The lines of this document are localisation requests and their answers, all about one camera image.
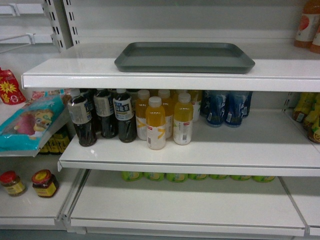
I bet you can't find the grey rectangular serving tray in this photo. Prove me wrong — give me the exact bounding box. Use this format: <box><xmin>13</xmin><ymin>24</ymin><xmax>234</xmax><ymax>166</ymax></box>
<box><xmin>114</xmin><ymin>42</ymin><xmax>256</xmax><ymax>74</ymax></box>

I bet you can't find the orange juice bottle front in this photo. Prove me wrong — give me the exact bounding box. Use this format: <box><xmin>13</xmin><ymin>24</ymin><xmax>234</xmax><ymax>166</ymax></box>
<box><xmin>145</xmin><ymin>96</ymin><xmax>166</xmax><ymax>150</ymax></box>

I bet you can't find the orange juice bottle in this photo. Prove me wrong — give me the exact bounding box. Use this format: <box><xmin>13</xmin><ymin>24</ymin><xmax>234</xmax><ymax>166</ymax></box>
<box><xmin>293</xmin><ymin>0</ymin><xmax>320</xmax><ymax>48</ymax></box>
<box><xmin>135</xmin><ymin>89</ymin><xmax>150</xmax><ymax>141</ymax></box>
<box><xmin>145</xmin><ymin>96</ymin><xmax>166</xmax><ymax>150</ymax></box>
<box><xmin>158</xmin><ymin>89</ymin><xmax>174</xmax><ymax>139</ymax></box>

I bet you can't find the orange juice bottle back middle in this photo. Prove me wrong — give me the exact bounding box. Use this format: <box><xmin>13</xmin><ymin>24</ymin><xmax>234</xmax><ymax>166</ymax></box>
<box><xmin>158</xmin><ymin>89</ymin><xmax>174</xmax><ymax>139</ymax></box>

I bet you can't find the yellow juice bottle right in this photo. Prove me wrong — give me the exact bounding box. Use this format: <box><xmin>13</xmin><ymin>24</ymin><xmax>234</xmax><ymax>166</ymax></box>
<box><xmin>173</xmin><ymin>92</ymin><xmax>193</xmax><ymax>146</ymax></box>

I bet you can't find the orange juice bottle back left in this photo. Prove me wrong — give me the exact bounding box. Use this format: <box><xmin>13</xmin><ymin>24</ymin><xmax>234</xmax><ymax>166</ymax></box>
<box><xmin>135</xmin><ymin>89</ymin><xmax>150</xmax><ymax>141</ymax></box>

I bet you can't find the dark tea bottle blue label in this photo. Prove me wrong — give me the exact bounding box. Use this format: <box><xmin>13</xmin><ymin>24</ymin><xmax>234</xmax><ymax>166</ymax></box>
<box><xmin>113</xmin><ymin>88</ymin><xmax>137</xmax><ymax>143</ymax></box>

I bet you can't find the blue drink bottle left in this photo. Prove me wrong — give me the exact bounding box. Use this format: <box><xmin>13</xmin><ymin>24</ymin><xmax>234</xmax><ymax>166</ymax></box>
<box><xmin>206</xmin><ymin>90</ymin><xmax>229</xmax><ymax>128</ymax></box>

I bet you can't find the dark tea bottle middle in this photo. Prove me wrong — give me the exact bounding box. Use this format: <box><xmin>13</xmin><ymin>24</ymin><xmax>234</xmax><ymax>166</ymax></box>
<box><xmin>93</xmin><ymin>88</ymin><xmax>118</xmax><ymax>139</ymax></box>

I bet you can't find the green can row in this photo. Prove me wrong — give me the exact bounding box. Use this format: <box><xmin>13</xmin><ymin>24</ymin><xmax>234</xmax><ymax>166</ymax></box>
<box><xmin>121</xmin><ymin>171</ymin><xmax>276</xmax><ymax>183</ymax></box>

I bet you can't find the dark tea bottle left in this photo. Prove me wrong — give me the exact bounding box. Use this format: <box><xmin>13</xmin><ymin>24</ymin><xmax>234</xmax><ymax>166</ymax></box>
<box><xmin>67</xmin><ymin>88</ymin><xmax>97</xmax><ymax>147</ymax></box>

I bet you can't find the white lower shelf board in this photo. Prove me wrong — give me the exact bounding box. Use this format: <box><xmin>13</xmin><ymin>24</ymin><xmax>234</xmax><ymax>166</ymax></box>
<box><xmin>70</xmin><ymin>170</ymin><xmax>306</xmax><ymax>238</ymax></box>

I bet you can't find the white shelf board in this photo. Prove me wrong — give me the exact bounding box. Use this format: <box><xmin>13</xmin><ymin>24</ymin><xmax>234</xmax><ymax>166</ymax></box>
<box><xmin>70</xmin><ymin>170</ymin><xmax>306</xmax><ymax>238</ymax></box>
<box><xmin>21</xmin><ymin>42</ymin><xmax>320</xmax><ymax>92</ymax></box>
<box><xmin>57</xmin><ymin>109</ymin><xmax>320</xmax><ymax>177</ymax></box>

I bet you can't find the white middle shelf board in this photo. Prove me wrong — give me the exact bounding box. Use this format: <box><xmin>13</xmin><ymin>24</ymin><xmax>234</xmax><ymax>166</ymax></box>
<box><xmin>57</xmin><ymin>109</ymin><xmax>320</xmax><ymax>177</ymax></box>

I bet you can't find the white slotted shelf upright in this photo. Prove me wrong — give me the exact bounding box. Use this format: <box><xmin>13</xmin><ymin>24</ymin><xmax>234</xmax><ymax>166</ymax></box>
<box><xmin>62</xmin><ymin>0</ymin><xmax>80</xmax><ymax>46</ymax></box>

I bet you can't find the white upper shelf board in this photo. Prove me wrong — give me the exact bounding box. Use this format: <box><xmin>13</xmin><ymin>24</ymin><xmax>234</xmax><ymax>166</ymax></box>
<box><xmin>21</xmin><ymin>42</ymin><xmax>320</xmax><ymax>92</ymax></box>

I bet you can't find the red lid sauce jar right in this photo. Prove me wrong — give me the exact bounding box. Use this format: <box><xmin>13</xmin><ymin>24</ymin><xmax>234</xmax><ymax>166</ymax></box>
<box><xmin>31</xmin><ymin>169</ymin><xmax>60</xmax><ymax>198</ymax></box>

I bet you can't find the red lid sauce jar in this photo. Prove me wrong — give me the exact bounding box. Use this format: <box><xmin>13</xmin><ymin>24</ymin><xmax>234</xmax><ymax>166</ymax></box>
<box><xmin>0</xmin><ymin>170</ymin><xmax>27</xmax><ymax>197</ymax></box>
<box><xmin>31</xmin><ymin>169</ymin><xmax>60</xmax><ymax>198</ymax></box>

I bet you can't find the teal snack bag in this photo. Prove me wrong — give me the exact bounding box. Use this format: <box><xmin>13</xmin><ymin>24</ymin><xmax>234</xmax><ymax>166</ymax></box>
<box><xmin>0</xmin><ymin>94</ymin><xmax>69</xmax><ymax>156</ymax></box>

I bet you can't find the yellow tea bottles right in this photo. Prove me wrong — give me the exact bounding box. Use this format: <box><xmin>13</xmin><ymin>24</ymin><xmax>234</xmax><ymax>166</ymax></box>
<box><xmin>292</xmin><ymin>92</ymin><xmax>320</xmax><ymax>144</ymax></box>

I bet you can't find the red snack pouch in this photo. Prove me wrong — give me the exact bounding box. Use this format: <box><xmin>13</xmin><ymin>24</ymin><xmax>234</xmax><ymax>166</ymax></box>
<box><xmin>0</xmin><ymin>69</ymin><xmax>26</xmax><ymax>105</ymax></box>

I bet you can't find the red lid sauce jar left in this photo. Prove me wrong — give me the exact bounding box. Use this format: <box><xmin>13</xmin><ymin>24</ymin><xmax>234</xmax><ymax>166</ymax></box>
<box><xmin>0</xmin><ymin>170</ymin><xmax>27</xmax><ymax>197</ymax></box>

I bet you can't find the orange juice bottle top right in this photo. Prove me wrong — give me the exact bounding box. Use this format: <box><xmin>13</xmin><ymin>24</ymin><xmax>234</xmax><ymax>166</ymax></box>
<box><xmin>293</xmin><ymin>0</ymin><xmax>320</xmax><ymax>48</ymax></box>

